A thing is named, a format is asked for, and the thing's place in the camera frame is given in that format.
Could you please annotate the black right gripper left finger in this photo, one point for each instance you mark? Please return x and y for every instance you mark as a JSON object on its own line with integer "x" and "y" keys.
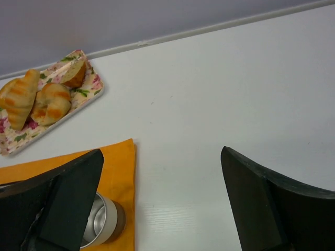
{"x": 50, "y": 211}

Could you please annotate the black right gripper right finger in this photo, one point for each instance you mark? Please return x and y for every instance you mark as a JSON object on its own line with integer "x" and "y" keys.
{"x": 274, "y": 212}

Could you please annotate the long croissant bread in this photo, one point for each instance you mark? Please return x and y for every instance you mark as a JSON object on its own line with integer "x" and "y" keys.
{"x": 18, "y": 97}

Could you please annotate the curled croissant bread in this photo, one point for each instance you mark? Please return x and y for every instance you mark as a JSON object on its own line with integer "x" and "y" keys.
{"x": 51, "y": 104}

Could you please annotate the cut bread roll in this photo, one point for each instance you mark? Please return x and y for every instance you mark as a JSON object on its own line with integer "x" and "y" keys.
{"x": 74, "y": 76}

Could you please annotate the small metal cup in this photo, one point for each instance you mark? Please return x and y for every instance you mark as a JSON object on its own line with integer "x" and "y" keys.
{"x": 106, "y": 222}

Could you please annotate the orange cloth placemat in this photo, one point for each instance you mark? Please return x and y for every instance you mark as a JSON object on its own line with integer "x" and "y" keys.
{"x": 117, "y": 183}

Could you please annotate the floral rectangular tray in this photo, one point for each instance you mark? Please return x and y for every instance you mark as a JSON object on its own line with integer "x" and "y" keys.
{"x": 13, "y": 141}

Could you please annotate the aluminium table edge rail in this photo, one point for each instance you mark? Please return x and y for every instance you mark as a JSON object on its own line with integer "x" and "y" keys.
{"x": 35, "y": 34}

